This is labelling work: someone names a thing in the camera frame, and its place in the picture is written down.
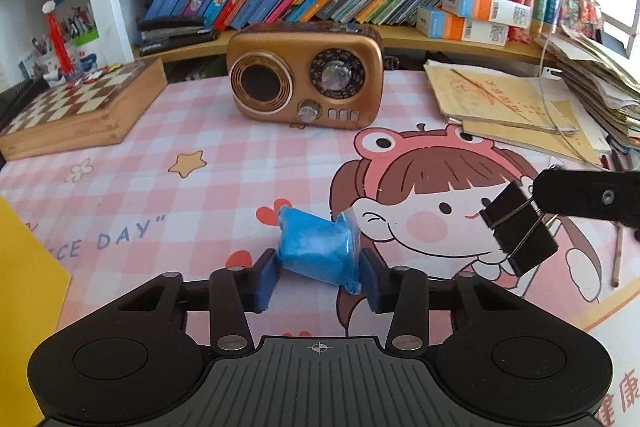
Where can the white tub green lid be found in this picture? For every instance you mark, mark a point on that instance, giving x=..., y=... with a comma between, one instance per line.
x=87, y=59

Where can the white brush cup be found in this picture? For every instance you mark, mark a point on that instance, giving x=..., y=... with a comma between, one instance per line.
x=35, y=67

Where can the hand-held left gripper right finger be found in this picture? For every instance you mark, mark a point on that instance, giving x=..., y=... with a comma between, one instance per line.
x=374, y=279

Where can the red tassel ornament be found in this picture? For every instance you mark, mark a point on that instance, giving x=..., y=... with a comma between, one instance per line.
x=60, y=52

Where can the kraft paper notebooks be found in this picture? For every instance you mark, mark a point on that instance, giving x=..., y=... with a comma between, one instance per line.
x=500, y=97

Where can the black stapler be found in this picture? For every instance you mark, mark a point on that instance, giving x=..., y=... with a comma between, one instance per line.
x=170, y=29

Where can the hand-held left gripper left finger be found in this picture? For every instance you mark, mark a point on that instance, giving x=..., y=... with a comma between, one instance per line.
x=265, y=279

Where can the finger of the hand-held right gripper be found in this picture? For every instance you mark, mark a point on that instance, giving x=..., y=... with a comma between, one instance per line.
x=585, y=194

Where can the yellow cardboard box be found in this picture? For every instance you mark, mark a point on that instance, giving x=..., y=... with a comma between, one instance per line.
x=25, y=307

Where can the brown retro radio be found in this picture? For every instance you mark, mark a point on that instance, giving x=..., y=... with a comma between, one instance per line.
x=295, y=52

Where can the black binder clip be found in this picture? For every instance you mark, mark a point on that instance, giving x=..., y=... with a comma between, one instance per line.
x=530, y=247

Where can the orange white carton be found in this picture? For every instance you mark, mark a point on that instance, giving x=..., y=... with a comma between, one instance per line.
x=450, y=24
x=480, y=4

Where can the wooden chess board box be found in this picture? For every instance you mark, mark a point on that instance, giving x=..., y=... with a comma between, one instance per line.
x=100, y=127

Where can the pink pencil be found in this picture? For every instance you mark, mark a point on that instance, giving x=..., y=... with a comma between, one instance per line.
x=617, y=257

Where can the blue plastic packet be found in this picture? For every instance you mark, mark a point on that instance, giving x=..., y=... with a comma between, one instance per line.
x=315, y=244

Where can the stack of papers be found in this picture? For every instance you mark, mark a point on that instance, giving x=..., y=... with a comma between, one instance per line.
x=600, y=77

